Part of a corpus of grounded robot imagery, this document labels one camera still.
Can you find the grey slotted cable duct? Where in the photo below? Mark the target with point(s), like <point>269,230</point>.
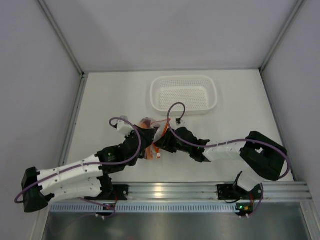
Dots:
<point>125,207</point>

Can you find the fake orange food piece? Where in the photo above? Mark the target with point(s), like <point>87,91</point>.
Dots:
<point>146,123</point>

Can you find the white perforated plastic basket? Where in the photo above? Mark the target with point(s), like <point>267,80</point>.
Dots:
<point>197,92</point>

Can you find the aluminium mounting rail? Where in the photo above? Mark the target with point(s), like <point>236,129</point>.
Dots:
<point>207,191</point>

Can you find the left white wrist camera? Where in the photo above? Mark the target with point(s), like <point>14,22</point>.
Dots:
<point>123,128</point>

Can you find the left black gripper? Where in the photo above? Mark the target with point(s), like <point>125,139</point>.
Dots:
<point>148,134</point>

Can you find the clear zip top bag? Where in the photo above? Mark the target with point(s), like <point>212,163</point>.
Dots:
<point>160,127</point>

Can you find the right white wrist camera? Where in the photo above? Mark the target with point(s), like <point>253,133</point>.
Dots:
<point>179,123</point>

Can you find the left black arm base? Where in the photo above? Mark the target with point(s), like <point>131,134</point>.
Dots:
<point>117,192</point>

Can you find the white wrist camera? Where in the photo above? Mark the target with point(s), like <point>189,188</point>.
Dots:
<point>179,123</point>
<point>123,128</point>

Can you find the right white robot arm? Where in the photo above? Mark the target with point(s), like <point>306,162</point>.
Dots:
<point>264,157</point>

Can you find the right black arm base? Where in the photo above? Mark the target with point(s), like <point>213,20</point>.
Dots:
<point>226,193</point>

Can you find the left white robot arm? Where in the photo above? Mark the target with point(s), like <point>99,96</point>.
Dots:
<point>88,178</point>

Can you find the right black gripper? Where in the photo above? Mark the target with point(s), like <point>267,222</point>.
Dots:
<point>166,141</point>

